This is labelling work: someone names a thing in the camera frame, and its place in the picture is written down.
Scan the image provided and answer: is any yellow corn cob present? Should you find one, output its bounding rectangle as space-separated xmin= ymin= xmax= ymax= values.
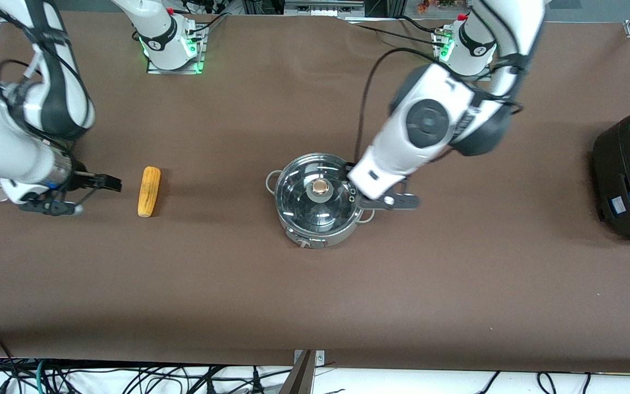
xmin=137 ymin=166 xmax=162 ymax=218

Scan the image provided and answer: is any glass pot lid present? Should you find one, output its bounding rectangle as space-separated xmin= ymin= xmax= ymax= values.
xmin=274 ymin=154 xmax=364 ymax=232

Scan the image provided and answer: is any steel electric pot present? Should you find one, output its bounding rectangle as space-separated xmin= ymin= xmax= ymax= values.
xmin=265 ymin=153 xmax=376 ymax=250

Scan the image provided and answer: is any grey background box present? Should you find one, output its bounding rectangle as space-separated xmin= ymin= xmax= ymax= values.
xmin=284 ymin=0 xmax=366 ymax=18

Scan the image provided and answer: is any brown beam under table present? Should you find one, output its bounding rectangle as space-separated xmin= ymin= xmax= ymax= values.
xmin=277 ymin=350 xmax=316 ymax=394

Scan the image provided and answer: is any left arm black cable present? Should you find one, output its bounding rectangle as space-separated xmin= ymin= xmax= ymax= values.
xmin=354 ymin=48 xmax=524 ymax=163

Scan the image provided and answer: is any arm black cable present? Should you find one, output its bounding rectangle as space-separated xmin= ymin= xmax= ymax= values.
xmin=0 ymin=0 xmax=95 ymax=182
xmin=354 ymin=48 xmax=524 ymax=163

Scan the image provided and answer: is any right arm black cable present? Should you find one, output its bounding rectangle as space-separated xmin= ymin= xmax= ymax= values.
xmin=0 ymin=0 xmax=95 ymax=182

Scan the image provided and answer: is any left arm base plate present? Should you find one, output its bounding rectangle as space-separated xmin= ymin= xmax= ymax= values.
xmin=434 ymin=27 xmax=494 ymax=82

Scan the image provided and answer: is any black base power cable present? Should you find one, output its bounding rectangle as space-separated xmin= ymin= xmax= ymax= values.
xmin=186 ymin=11 xmax=232 ymax=37
xmin=341 ymin=15 xmax=448 ymax=49

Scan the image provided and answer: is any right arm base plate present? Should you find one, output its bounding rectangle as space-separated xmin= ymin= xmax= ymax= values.
xmin=146 ymin=24 xmax=207 ymax=75

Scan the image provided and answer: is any green floor cable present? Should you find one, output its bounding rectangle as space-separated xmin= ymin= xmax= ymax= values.
xmin=34 ymin=358 xmax=49 ymax=394

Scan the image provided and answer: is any metal table edge bracket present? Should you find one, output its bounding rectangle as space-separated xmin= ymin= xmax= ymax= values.
xmin=293 ymin=349 xmax=326 ymax=368

